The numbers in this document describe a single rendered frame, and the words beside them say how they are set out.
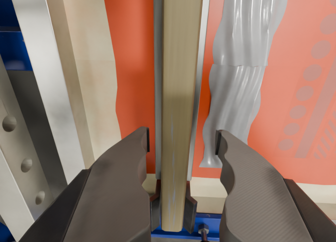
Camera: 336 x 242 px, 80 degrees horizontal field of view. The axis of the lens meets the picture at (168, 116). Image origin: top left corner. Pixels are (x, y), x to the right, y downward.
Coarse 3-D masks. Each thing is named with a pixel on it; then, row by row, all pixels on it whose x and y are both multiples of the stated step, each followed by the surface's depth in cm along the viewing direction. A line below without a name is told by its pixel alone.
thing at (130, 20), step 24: (120, 0) 24; (144, 0) 24; (216, 0) 23; (288, 0) 23; (312, 0) 23; (120, 24) 25; (144, 24) 25; (216, 24) 24; (288, 24) 24; (312, 24) 24; (120, 48) 26; (144, 48) 26; (288, 48) 25
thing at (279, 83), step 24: (120, 72) 28; (144, 72) 28; (264, 72) 27; (288, 72) 27; (120, 96) 30; (144, 96) 29; (264, 96) 28; (288, 96) 28; (120, 120) 31; (144, 120) 31; (264, 120) 30; (264, 144) 32; (192, 168) 35; (216, 168) 35; (288, 168) 34; (312, 168) 34
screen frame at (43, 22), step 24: (24, 0) 21; (48, 0) 21; (24, 24) 22; (48, 24) 22; (48, 48) 23; (72, 48) 27; (48, 72) 25; (72, 72) 27; (48, 96) 26; (72, 96) 27; (48, 120) 28; (72, 120) 28; (72, 144) 30; (72, 168) 32
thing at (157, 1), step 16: (160, 0) 20; (208, 0) 20; (160, 16) 21; (160, 32) 21; (160, 48) 22; (160, 64) 23; (160, 80) 24; (160, 96) 25; (160, 112) 26; (160, 128) 27; (192, 128) 27; (160, 144) 28; (192, 144) 28; (160, 160) 30; (192, 160) 29; (160, 176) 31
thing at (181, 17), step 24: (168, 0) 14; (192, 0) 14; (168, 24) 15; (192, 24) 15; (168, 48) 16; (192, 48) 16; (168, 72) 17; (192, 72) 17; (168, 96) 18; (192, 96) 18; (168, 120) 19; (168, 144) 20; (168, 168) 22; (168, 192) 24; (168, 216) 26
